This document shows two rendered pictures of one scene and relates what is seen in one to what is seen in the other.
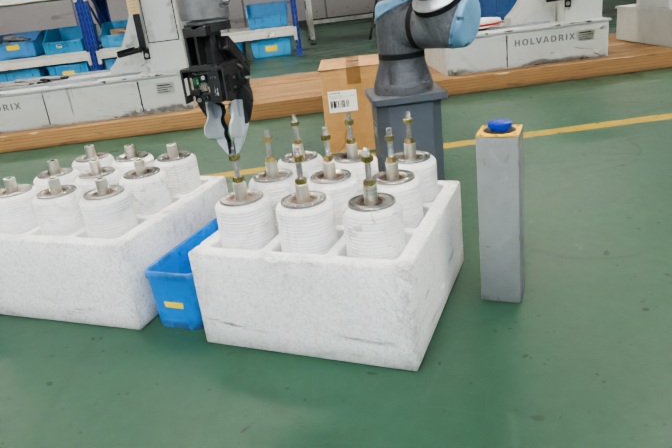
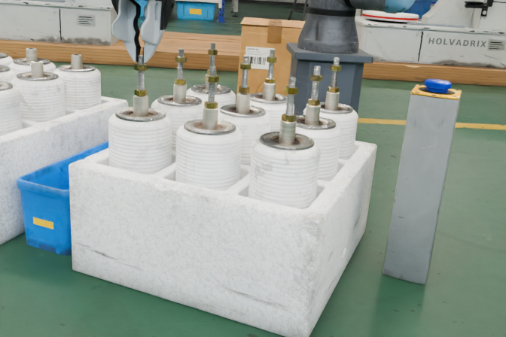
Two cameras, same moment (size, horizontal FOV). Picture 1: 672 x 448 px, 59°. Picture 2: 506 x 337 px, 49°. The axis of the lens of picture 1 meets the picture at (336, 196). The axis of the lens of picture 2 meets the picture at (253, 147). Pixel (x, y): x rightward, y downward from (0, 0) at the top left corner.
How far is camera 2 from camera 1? 0.20 m
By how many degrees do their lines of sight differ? 3
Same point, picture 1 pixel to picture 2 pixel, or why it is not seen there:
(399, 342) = (291, 305)
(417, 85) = (343, 44)
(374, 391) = not seen: outside the picture
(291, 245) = (187, 174)
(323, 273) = (218, 211)
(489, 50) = (403, 43)
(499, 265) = (409, 240)
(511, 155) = (446, 119)
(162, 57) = not seen: outside the picture
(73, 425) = not seen: outside the picture
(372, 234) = (282, 176)
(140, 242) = (19, 147)
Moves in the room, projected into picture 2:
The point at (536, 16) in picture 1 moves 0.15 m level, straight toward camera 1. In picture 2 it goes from (452, 19) to (452, 22)
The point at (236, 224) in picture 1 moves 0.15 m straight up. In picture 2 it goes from (129, 141) to (129, 37)
